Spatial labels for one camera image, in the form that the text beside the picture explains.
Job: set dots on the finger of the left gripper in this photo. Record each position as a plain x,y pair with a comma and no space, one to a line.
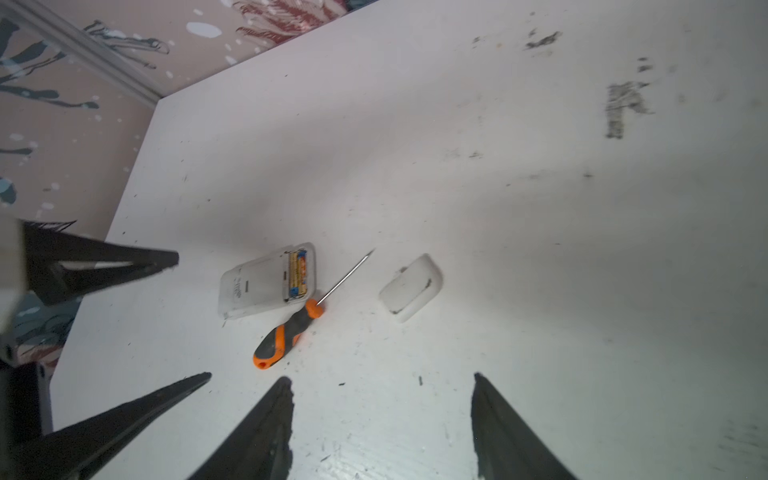
61,267
80,450

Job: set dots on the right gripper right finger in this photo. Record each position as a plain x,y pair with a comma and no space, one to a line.
506,447

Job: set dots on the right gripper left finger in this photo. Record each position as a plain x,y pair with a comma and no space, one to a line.
258,448

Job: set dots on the orange black screwdriver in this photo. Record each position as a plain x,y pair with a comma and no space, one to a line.
284,337

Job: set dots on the white remote control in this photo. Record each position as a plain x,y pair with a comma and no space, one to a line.
261,285

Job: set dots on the white battery cover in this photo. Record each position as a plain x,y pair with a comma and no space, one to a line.
412,288

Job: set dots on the gold AAA battery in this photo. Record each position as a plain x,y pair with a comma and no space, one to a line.
297,274

